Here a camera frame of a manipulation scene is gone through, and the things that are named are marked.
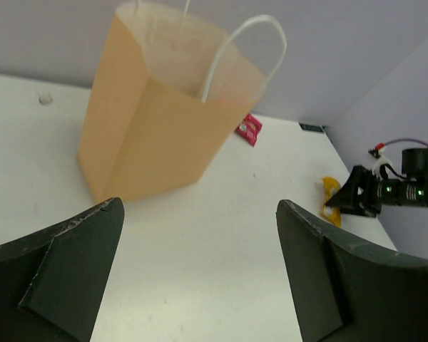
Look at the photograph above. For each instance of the pink snack packet back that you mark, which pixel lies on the pink snack packet back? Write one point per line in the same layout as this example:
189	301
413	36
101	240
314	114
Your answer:
249	129

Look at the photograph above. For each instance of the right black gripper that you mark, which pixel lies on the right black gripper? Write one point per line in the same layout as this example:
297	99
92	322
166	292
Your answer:
365	194

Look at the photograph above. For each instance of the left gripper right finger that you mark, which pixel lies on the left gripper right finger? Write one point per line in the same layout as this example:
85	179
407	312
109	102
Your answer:
345	288

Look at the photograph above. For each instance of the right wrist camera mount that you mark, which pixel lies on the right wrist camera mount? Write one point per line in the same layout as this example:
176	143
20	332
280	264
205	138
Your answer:
380	159

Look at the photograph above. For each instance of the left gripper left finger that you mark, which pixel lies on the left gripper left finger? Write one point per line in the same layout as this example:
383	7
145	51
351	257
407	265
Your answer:
52	281

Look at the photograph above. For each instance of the brown paper bag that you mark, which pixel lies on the brown paper bag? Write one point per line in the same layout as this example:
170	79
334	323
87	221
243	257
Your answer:
168	92

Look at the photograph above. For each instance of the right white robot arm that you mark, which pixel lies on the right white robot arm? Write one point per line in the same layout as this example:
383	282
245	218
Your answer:
413	191

